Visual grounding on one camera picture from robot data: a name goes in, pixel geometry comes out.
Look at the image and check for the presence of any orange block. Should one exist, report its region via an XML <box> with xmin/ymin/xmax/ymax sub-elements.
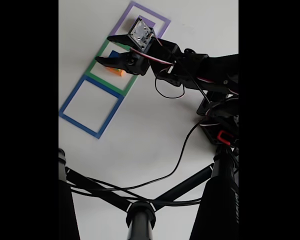
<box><xmin>105</xmin><ymin>66</ymin><xmax>127</xmax><ymax>77</ymax></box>

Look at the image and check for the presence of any large purple block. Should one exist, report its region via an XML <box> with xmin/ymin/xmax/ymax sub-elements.
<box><xmin>137</xmin><ymin>15</ymin><xmax>156</xmax><ymax>29</ymax></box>

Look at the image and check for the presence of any red clamp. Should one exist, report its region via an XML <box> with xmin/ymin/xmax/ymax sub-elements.
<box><xmin>216</xmin><ymin>130</ymin><xmax>235</xmax><ymax>143</ymax></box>

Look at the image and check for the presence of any black tripod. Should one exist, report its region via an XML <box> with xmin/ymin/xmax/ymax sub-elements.
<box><xmin>58</xmin><ymin>147</ymin><xmax>239</xmax><ymax>240</ymax></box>

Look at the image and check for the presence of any purple square frame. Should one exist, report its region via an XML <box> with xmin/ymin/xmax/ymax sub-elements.
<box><xmin>110</xmin><ymin>0</ymin><xmax>171</xmax><ymax>46</ymax></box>

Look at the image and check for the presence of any green square frame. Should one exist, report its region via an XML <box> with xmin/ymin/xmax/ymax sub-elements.
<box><xmin>84</xmin><ymin>36</ymin><xmax>141</xmax><ymax>98</ymax></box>

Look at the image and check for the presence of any servo wire loop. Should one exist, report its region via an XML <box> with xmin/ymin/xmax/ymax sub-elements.
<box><xmin>154</xmin><ymin>71</ymin><xmax>186</xmax><ymax>99</ymax></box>

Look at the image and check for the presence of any blue square frame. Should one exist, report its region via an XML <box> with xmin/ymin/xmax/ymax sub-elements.
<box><xmin>59</xmin><ymin>74</ymin><xmax>125</xmax><ymax>140</ymax></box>

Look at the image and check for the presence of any black cable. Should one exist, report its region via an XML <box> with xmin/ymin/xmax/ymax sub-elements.
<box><xmin>69</xmin><ymin>69</ymin><xmax>211</xmax><ymax>198</ymax></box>
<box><xmin>67</xmin><ymin>174</ymin><xmax>205</xmax><ymax>207</ymax></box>

